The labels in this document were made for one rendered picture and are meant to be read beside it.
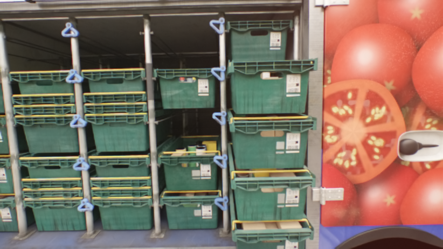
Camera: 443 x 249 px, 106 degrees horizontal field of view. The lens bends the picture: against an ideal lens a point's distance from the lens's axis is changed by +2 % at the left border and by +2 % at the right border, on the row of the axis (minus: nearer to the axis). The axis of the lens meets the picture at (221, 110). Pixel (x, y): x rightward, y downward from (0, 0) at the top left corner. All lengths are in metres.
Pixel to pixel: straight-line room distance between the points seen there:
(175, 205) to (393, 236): 1.29
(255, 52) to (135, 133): 0.92
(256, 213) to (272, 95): 0.60
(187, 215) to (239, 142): 0.71
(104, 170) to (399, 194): 1.77
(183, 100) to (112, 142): 0.54
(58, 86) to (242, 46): 1.19
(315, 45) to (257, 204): 0.87
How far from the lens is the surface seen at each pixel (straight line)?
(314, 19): 1.10
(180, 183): 1.23
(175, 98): 1.11
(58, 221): 1.75
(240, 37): 1.13
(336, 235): 1.36
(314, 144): 1.06
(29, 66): 2.54
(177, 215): 1.35
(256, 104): 0.82
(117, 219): 1.51
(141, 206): 1.35
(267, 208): 0.99
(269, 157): 0.88
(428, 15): 1.46
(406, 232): 1.57
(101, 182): 1.41
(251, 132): 0.79
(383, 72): 1.24
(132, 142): 1.24
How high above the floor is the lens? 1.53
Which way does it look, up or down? 4 degrees down
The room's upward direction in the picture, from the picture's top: 1 degrees counter-clockwise
